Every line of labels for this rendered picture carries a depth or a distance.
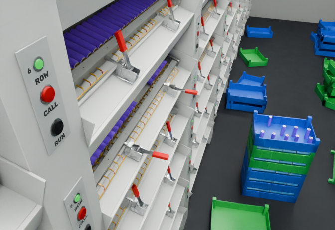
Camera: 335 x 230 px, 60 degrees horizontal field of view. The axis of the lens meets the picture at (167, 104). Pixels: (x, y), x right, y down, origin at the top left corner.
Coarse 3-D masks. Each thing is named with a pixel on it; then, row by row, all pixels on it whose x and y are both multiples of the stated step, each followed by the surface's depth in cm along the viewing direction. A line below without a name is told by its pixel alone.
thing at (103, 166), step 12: (168, 72) 89; (156, 84) 83; (144, 108) 74; (132, 120) 69; (120, 144) 63; (108, 156) 60; (120, 156) 62; (96, 168) 57; (108, 168) 59; (96, 180) 55
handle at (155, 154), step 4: (140, 152) 64; (144, 152) 63; (148, 152) 63; (152, 152) 63; (156, 152) 63; (160, 152) 63; (152, 156) 63; (156, 156) 62; (160, 156) 62; (164, 156) 62; (168, 156) 63
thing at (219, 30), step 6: (222, 18) 155; (222, 24) 157; (216, 30) 160; (222, 30) 159; (222, 36) 163; (222, 48) 174; (216, 60) 170; (216, 66) 172; (216, 84) 179; (216, 96) 192; (210, 132) 201; (210, 138) 205
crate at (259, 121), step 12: (252, 120) 160; (264, 120) 162; (276, 120) 160; (288, 120) 159; (300, 120) 158; (252, 132) 156; (264, 132) 156; (276, 132) 156; (288, 132) 156; (300, 132) 156; (312, 132) 150; (264, 144) 147; (276, 144) 145; (288, 144) 144; (300, 144) 143; (312, 144) 141
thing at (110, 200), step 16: (176, 64) 96; (192, 64) 96; (176, 80) 92; (176, 96) 86; (160, 112) 78; (144, 128) 72; (160, 128) 74; (112, 144) 65; (144, 144) 68; (128, 160) 64; (144, 160) 68; (112, 176) 59; (128, 176) 61; (112, 192) 57; (112, 208) 55
